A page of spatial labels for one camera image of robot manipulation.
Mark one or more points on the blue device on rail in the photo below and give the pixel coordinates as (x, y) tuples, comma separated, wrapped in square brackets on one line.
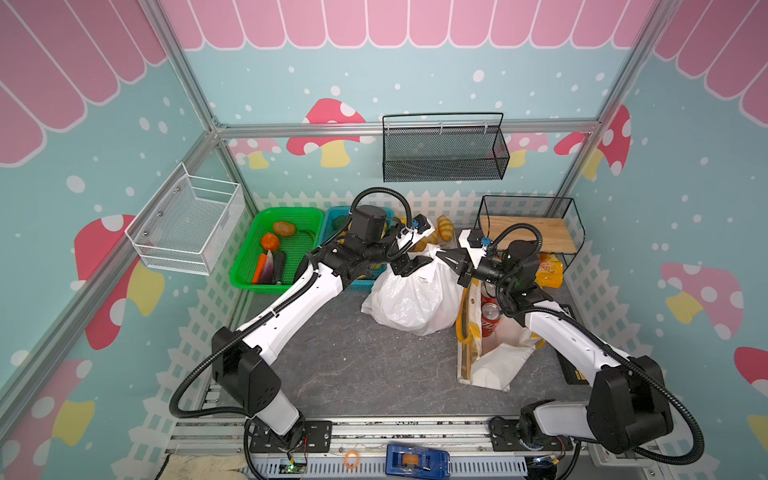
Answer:
[(417, 462)]

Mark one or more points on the dark purple eggplant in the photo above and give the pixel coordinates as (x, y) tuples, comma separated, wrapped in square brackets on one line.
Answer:
[(280, 259)]

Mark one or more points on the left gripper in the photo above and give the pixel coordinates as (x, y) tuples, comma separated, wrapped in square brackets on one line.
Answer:
[(405, 264)]

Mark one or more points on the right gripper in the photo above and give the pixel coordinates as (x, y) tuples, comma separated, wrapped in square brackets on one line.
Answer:
[(466, 270)]

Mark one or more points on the black mesh wall basket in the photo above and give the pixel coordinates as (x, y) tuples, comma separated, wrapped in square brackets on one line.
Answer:
[(435, 147)]

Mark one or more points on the white tote bag yellow handles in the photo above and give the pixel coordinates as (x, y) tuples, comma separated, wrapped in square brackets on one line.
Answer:
[(494, 361)]

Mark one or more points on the red soda can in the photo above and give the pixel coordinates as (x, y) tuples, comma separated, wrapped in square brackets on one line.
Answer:
[(491, 314)]

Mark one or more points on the bread roll right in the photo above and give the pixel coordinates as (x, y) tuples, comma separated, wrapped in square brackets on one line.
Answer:
[(445, 229)]

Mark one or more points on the green plastic basket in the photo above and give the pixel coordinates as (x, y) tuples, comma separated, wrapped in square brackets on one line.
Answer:
[(308, 221)]

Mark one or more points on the yellow snack package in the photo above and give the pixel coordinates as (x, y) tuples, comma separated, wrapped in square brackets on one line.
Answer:
[(550, 273)]

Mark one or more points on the orange carrot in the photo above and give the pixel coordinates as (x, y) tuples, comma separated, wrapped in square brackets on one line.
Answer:
[(259, 268)]

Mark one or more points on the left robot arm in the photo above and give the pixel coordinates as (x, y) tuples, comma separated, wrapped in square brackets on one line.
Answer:
[(241, 360)]

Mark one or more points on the white wire wall basket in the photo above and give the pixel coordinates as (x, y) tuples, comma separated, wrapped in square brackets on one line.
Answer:
[(186, 225)]

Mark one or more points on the orange bell pepper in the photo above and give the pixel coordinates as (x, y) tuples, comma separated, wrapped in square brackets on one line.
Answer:
[(270, 242)]

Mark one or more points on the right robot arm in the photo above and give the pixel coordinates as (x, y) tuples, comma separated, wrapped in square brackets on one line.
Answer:
[(629, 409)]

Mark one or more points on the brown potato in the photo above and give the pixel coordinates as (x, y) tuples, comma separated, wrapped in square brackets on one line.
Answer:
[(284, 229)]

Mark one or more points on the teal plastic basket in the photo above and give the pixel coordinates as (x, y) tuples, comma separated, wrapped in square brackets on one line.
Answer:
[(334, 220)]

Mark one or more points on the white plastic grocery bag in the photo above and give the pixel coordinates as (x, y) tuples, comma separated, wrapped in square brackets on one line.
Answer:
[(422, 303)]

